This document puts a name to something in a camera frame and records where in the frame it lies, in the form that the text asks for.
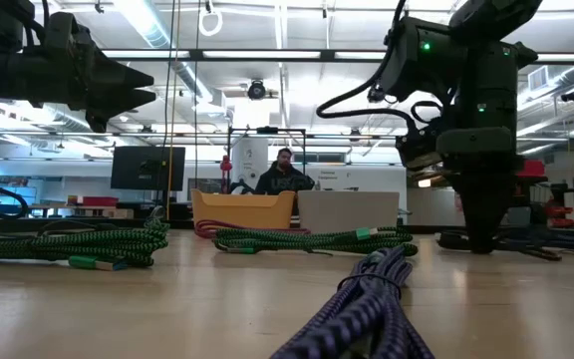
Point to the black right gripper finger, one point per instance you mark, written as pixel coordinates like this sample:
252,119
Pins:
461,199
493,199

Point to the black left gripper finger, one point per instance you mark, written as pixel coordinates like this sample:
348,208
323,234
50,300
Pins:
117,101
117,77

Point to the red plastic bin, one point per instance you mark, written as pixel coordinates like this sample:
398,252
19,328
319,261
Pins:
531,168

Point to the shelf rack with orange parts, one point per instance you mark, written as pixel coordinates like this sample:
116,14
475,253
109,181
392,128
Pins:
558,209

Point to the black tv screen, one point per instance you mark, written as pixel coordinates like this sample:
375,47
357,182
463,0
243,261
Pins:
147,168

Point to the red flat box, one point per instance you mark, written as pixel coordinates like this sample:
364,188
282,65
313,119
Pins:
92,201

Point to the wooden workbench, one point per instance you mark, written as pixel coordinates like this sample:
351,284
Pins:
117,213

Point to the white plastic bin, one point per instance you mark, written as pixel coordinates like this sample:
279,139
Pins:
347,212

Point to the red stand object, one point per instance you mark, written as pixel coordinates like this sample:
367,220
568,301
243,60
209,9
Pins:
225,167

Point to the black ceiling spotlight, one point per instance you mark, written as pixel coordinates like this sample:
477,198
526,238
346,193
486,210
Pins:
256,91

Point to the yellow plastic bin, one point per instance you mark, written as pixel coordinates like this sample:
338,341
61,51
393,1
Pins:
242,212

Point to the person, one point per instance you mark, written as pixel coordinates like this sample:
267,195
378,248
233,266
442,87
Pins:
282,179

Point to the black wall camera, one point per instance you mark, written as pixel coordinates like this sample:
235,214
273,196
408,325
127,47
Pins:
572,95

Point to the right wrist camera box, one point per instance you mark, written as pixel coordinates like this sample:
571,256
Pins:
375,94

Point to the black metal rack frame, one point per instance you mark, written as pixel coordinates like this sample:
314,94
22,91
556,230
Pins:
267,130

